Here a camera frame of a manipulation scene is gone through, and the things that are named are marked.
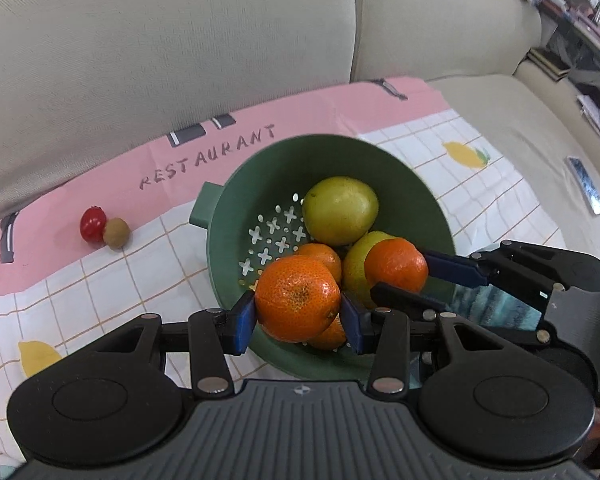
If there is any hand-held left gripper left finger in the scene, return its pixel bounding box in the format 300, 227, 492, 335
95, 290, 257, 397

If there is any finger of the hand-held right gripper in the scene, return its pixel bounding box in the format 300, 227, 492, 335
370, 282, 556, 346
421, 240, 566, 312

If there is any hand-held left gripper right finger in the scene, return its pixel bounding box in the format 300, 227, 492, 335
340, 292, 503, 397

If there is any orange mandarin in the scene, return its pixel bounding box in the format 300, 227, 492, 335
364, 238, 429, 295
254, 256, 342, 343
292, 243, 343, 286
307, 312, 349, 352

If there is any green lemon underneath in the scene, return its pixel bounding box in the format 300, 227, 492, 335
342, 230, 396, 308

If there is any green lemon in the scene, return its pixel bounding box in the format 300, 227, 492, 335
302, 176, 380, 247

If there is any green plastic colander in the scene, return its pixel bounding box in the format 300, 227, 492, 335
190, 133, 456, 380

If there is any green striped clothing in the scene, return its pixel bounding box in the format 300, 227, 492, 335
452, 285, 543, 331

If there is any pink white printed cloth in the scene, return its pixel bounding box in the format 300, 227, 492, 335
0, 77, 581, 466

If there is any small rectangular device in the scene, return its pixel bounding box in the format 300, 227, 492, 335
565, 156, 600, 216

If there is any brown longan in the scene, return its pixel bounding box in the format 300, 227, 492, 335
103, 217, 131, 249

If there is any red cherry tomato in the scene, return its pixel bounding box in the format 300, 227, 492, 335
80, 206, 107, 242

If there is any stack of books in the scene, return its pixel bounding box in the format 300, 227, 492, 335
526, 47, 573, 81

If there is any beige sofa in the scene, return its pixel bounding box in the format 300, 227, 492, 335
0, 0, 600, 271

